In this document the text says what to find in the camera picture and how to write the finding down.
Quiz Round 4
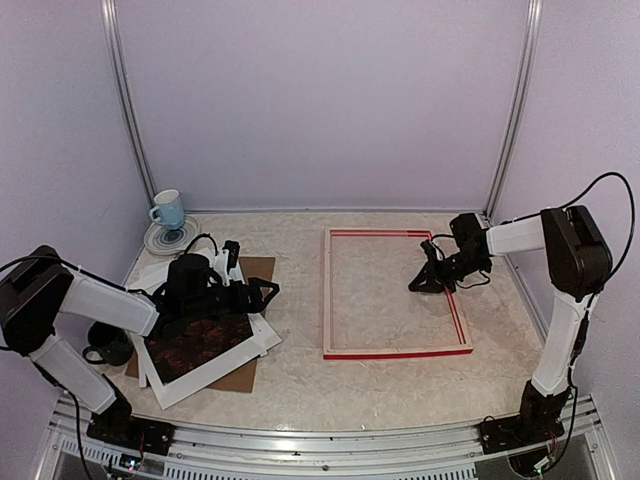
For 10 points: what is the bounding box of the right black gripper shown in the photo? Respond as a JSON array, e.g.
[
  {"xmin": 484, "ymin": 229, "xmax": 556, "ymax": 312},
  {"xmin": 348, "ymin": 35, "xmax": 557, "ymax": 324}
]
[{"xmin": 411, "ymin": 250, "xmax": 490, "ymax": 293}]

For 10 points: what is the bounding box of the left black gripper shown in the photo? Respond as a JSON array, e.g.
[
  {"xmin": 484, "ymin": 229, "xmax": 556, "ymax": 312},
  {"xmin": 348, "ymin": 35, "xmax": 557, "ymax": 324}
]
[{"xmin": 183, "ymin": 277, "xmax": 278, "ymax": 323}]

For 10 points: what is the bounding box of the white mat board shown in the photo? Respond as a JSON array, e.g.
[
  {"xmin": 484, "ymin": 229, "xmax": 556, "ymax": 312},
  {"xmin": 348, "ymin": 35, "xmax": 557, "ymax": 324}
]
[{"xmin": 131, "ymin": 313, "xmax": 282, "ymax": 410}]

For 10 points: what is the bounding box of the red landscape photo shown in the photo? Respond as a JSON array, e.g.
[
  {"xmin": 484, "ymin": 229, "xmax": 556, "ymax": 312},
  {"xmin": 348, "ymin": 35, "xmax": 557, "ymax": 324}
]
[{"xmin": 144, "ymin": 314, "xmax": 253, "ymax": 384}]

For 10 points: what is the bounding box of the red wooden picture frame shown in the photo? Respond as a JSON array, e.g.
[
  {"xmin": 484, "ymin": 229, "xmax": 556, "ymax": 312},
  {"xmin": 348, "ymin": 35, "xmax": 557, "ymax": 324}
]
[{"xmin": 322, "ymin": 227, "xmax": 474, "ymax": 361}]

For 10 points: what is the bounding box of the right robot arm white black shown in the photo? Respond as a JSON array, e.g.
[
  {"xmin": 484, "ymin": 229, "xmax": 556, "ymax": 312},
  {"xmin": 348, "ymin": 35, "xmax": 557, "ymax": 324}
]
[{"xmin": 408, "ymin": 205, "xmax": 612, "ymax": 453}]

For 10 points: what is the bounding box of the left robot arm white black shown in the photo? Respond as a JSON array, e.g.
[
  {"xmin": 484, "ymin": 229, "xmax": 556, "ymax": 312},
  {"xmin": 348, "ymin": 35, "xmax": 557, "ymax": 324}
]
[{"xmin": 1, "ymin": 242, "xmax": 280, "ymax": 448}]

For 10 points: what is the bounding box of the brown backing board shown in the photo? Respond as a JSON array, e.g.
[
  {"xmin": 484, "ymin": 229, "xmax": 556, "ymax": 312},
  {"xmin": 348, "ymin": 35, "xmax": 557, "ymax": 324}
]
[{"xmin": 124, "ymin": 256, "xmax": 277, "ymax": 396}]

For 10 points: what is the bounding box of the white foam sheet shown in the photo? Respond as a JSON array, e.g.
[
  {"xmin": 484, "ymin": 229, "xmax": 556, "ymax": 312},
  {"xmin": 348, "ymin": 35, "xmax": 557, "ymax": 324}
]
[{"xmin": 125, "ymin": 260, "xmax": 257, "ymax": 393}]

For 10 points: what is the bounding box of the striped round plate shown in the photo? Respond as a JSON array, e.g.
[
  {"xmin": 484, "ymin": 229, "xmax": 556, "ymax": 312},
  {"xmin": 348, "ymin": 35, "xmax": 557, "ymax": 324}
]
[{"xmin": 144, "ymin": 215, "xmax": 202, "ymax": 256}]

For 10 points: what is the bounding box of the light blue mug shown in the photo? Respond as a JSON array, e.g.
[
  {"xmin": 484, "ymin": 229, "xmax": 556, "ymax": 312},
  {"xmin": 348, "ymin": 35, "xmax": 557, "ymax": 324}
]
[{"xmin": 149, "ymin": 189, "xmax": 185, "ymax": 230}]

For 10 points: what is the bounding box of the dark green mug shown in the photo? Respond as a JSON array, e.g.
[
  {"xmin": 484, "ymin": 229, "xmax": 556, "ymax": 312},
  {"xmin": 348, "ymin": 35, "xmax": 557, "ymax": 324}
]
[{"xmin": 82, "ymin": 322, "xmax": 134, "ymax": 367}]

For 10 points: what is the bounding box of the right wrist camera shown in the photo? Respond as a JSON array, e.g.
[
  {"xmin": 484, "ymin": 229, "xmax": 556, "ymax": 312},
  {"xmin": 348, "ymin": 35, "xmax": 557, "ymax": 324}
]
[{"xmin": 420, "ymin": 239, "xmax": 445, "ymax": 262}]

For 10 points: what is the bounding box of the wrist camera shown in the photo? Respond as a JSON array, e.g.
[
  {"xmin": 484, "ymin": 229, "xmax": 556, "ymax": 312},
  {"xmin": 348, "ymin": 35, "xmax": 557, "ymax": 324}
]
[
  {"xmin": 420, "ymin": 239, "xmax": 445, "ymax": 262},
  {"xmin": 213, "ymin": 240, "xmax": 240, "ymax": 287}
]

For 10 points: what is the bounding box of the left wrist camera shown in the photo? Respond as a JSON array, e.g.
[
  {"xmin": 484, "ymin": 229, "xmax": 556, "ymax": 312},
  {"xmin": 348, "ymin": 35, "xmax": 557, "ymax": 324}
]
[{"xmin": 213, "ymin": 240, "xmax": 240, "ymax": 287}]

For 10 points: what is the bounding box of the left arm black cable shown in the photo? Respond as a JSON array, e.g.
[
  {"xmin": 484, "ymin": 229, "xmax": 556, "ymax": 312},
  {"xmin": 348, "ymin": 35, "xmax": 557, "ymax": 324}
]
[{"xmin": 182, "ymin": 233, "xmax": 221, "ymax": 266}]

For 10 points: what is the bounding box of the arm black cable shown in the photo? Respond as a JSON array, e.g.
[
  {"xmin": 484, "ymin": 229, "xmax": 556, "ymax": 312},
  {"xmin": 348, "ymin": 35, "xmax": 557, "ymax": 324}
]
[
  {"xmin": 562, "ymin": 172, "xmax": 635, "ymax": 271},
  {"xmin": 182, "ymin": 233, "xmax": 221, "ymax": 266}
]

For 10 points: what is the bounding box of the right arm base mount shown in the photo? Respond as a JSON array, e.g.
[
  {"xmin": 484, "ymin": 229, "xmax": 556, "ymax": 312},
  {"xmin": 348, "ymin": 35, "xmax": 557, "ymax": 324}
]
[{"xmin": 478, "ymin": 416, "xmax": 565, "ymax": 455}]

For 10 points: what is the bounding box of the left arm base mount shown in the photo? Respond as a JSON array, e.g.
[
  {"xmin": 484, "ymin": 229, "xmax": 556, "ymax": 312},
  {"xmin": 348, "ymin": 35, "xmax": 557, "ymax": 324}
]
[{"xmin": 87, "ymin": 417, "xmax": 176, "ymax": 456}]

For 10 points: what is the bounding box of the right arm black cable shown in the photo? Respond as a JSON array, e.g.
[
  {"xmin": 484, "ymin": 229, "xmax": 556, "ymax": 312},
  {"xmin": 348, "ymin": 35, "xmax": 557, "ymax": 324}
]
[{"xmin": 562, "ymin": 172, "xmax": 635, "ymax": 271}]

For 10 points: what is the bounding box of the aluminium front rail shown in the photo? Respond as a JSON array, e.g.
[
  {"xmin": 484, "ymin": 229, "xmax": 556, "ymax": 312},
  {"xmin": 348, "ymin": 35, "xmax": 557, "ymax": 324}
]
[{"xmin": 30, "ymin": 396, "xmax": 620, "ymax": 479}]

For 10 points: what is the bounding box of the right aluminium corner post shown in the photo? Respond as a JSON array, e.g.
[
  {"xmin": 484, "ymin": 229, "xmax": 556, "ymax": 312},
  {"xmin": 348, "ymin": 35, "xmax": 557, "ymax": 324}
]
[{"xmin": 483, "ymin": 0, "xmax": 543, "ymax": 221}]

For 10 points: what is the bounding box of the aluminium corner post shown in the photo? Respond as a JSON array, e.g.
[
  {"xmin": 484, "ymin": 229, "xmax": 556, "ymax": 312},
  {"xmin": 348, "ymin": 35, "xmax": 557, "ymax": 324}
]
[
  {"xmin": 100, "ymin": 0, "xmax": 156, "ymax": 207},
  {"xmin": 483, "ymin": 0, "xmax": 543, "ymax": 221}
]

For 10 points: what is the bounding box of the left aluminium corner post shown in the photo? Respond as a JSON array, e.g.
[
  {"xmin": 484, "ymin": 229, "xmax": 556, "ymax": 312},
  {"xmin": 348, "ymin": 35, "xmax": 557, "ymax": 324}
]
[{"xmin": 100, "ymin": 0, "xmax": 156, "ymax": 207}]

